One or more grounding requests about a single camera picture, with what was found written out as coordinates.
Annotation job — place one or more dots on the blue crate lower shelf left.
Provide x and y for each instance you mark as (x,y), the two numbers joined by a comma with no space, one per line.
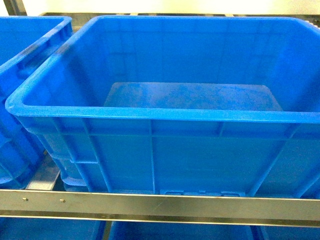
(50,229)

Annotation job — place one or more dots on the blue crate lower shelf middle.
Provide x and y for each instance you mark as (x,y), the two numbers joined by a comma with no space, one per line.
(126,230)

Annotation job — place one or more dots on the blue crate lower shelf right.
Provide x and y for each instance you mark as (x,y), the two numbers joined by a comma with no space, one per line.
(285,233)

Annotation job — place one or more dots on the blue crate shelf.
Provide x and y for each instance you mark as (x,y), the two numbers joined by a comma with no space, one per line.
(50,229)
(285,233)
(126,230)

